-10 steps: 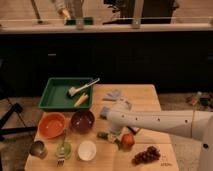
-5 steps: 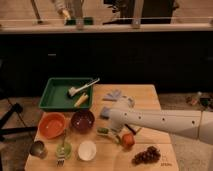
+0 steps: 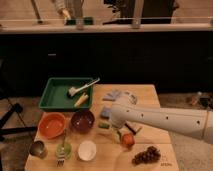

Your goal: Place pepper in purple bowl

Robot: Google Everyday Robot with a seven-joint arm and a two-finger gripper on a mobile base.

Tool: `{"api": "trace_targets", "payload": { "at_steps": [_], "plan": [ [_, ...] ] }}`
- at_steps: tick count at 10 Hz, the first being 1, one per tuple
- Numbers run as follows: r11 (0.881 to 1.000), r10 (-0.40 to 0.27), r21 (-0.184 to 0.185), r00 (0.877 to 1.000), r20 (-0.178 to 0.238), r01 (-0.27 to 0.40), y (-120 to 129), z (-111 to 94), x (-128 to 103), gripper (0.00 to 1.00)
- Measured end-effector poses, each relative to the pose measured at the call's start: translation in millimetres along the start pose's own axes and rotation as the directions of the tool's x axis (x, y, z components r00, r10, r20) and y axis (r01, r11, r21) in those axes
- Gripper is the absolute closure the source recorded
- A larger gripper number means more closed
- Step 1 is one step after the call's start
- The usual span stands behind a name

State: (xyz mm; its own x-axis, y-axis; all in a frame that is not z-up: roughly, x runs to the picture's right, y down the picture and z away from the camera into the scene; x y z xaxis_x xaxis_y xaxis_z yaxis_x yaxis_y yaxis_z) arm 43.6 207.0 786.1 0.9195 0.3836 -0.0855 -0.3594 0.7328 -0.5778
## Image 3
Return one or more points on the green pepper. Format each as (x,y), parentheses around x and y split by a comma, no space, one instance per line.
(103,125)

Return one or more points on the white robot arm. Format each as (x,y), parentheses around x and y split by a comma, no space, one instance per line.
(189,122)

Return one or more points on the purple bowl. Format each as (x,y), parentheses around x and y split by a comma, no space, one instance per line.
(82,121)

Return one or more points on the orange bowl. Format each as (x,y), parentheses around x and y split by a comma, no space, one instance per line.
(52,125)

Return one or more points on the grey folded cloth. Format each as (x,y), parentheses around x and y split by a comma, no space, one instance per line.
(112,95)

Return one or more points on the blue sponge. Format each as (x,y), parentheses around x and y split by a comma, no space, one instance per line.
(105,112)

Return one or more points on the yellow corn piece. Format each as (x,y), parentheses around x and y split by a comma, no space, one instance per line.
(81,100)

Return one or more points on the white dish brush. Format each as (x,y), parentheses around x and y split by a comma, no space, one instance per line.
(73,90)

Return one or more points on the brown black block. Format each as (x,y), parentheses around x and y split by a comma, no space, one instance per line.
(131,129)

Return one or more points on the green plastic tray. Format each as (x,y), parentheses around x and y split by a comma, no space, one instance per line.
(55,95)

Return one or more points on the orange tomato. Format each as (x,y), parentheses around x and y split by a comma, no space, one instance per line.
(127,140)

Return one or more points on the dark grape bunch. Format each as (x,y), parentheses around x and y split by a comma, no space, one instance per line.
(150,155)

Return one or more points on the metal cup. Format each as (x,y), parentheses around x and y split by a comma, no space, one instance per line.
(38,149)

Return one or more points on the green handled fork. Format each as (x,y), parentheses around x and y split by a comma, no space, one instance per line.
(63,151)

